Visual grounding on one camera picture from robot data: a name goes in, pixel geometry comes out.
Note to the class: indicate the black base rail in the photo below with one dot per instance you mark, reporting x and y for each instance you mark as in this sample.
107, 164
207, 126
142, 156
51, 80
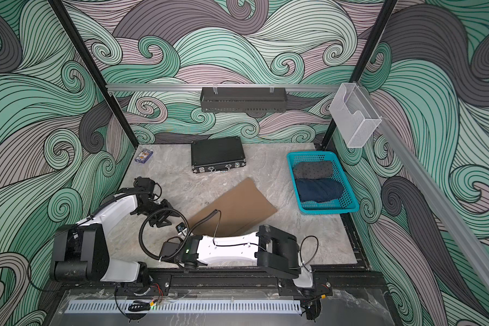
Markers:
168, 283

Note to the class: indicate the purple card box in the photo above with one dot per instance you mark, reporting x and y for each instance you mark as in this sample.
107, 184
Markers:
144, 156

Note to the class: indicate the dark blue denim skirt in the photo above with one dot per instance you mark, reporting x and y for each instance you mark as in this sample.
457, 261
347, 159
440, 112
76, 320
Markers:
319, 190

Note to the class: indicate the black corner post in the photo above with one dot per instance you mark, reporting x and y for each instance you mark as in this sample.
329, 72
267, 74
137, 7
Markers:
373, 38
79, 44

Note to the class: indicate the aluminium back rail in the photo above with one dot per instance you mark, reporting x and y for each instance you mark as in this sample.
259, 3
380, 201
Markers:
170, 87

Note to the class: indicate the grey perforated wall shelf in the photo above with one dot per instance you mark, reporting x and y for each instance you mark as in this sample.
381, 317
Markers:
243, 100

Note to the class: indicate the aluminium side rail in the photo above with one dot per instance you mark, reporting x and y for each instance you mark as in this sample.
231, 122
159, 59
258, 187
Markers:
398, 130

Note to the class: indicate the black hard case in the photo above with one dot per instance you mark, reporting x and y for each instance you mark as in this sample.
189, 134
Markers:
217, 155

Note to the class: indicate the teal plastic basket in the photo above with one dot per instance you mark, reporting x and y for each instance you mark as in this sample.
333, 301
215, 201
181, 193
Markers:
347, 203

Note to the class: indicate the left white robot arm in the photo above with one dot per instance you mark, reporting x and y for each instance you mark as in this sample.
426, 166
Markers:
80, 253

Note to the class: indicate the tan brown skirt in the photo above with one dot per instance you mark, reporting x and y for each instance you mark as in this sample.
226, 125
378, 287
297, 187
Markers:
242, 208

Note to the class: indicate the black left corner post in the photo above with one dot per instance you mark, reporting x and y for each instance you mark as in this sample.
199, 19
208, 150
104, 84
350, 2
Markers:
79, 44

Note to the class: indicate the white slotted cable duct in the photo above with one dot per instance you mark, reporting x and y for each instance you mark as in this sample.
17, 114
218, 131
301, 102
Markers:
190, 307

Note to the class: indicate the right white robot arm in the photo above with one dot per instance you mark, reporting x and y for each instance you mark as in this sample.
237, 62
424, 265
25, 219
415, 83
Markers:
275, 251

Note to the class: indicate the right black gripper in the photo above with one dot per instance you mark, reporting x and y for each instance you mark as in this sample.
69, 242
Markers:
187, 267

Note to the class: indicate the grey polka dot skirt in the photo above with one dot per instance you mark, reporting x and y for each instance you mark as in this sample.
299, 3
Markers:
313, 170

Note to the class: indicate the clear mesh wall holder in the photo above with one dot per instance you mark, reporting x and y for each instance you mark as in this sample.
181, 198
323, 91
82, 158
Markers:
354, 113

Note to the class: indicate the black right corner post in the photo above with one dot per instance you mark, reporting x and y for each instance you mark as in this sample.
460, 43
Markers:
373, 38

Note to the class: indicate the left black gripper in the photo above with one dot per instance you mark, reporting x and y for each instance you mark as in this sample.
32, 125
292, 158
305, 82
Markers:
164, 216

